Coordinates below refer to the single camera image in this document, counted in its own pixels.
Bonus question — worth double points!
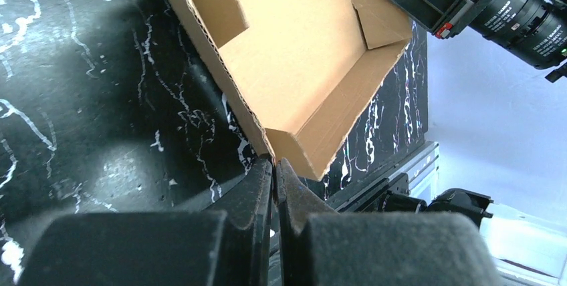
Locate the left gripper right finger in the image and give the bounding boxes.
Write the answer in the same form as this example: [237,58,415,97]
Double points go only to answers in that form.
[274,159,503,285]

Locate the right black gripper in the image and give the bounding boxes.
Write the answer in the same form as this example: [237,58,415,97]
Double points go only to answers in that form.
[388,0,566,70]

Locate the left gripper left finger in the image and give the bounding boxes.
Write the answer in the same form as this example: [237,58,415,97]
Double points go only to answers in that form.
[19,156,273,285]

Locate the brown cardboard box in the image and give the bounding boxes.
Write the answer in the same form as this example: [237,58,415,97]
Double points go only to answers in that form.
[168,0,413,181]

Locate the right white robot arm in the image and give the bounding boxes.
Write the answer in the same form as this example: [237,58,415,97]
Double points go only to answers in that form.
[378,0,566,285]

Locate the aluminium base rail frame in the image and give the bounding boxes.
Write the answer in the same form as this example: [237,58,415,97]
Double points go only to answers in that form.
[326,141,440,212]

